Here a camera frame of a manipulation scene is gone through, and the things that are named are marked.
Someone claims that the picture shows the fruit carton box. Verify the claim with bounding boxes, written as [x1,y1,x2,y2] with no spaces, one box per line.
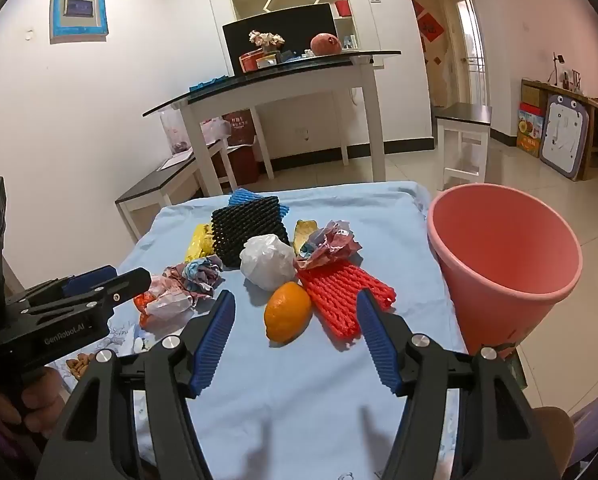
[516,102,547,158]

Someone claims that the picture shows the red wall decorations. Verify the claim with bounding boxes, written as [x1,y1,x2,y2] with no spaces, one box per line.
[406,0,448,67]

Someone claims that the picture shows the white table with glass top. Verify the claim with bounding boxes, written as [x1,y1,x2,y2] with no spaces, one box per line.
[142,50,402,197]

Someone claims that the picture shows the white paper ball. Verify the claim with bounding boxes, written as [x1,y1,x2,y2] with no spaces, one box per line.
[239,234,298,292]

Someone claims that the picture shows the clear plastic bag with contents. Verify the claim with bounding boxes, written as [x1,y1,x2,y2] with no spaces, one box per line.
[159,107,195,153]

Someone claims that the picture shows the red foam fruit net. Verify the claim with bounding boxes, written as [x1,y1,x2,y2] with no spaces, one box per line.
[297,260,397,341]

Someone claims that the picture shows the dried flower bouquet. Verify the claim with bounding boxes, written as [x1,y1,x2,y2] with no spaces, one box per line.
[249,30,285,53]

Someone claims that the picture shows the white door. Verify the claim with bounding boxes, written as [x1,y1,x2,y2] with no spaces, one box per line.
[441,0,490,108]

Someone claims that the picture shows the orange fruit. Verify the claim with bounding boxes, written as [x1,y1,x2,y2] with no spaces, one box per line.
[264,281,313,345]

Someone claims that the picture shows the purple framed drawing board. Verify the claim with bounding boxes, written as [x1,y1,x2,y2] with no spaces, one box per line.
[539,94,595,181]

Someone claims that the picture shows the pink plastic bag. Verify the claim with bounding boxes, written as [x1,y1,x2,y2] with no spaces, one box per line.
[199,117,232,143]

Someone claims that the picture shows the long black topped white bench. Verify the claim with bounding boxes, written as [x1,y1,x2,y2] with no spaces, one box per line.
[115,137,237,241]

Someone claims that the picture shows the paper sheet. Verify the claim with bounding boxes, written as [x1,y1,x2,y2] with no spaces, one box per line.
[158,152,195,170]

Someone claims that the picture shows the pink plastic bucket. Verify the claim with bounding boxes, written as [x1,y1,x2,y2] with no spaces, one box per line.
[426,183,581,358]

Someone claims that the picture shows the blue packet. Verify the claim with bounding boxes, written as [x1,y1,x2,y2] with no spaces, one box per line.
[189,76,228,93]

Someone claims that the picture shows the yellow fruit peel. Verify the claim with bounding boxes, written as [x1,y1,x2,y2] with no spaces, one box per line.
[293,219,320,254]

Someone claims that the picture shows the grey blue paper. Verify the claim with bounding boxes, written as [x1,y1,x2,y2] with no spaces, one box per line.
[181,256,225,301]

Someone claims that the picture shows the blue framed wall meter box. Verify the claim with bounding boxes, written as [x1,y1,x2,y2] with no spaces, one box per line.
[49,0,108,44]

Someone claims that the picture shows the short black topped white bench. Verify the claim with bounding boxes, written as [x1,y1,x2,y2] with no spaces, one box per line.
[434,102,493,191]

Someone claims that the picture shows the light blue floral cloth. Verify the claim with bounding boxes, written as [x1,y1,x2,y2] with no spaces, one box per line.
[44,181,472,480]

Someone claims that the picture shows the pink white wrapper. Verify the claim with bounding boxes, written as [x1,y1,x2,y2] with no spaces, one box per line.
[134,265,196,329]

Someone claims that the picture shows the yellow plastic bag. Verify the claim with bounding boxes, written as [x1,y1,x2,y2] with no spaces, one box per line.
[185,223,214,263]

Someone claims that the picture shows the colourful printed paper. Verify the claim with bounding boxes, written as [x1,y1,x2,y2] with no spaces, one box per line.
[294,220,362,272]

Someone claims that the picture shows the blue foam fruit net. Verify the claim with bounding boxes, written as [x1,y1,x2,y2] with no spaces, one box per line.
[227,188,291,222]

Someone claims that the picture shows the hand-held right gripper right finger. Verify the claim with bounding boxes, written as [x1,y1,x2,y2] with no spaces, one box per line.
[355,289,562,480]

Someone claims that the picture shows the red pomegranate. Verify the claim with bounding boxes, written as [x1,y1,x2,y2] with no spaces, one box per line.
[311,33,343,56]

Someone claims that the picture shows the black foam fruit net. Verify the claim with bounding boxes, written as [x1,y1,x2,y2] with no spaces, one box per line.
[210,195,291,269]

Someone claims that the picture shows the person's left hand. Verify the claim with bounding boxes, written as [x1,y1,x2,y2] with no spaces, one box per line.
[0,367,78,438]

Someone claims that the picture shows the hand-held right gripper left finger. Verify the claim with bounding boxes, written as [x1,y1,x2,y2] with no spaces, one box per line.
[35,289,237,480]

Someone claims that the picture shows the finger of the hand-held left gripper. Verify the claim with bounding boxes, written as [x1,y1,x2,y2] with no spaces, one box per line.
[26,267,153,322]
[6,266,118,307]

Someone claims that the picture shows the black monitor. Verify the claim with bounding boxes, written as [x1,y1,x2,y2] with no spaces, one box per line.
[222,3,338,75]

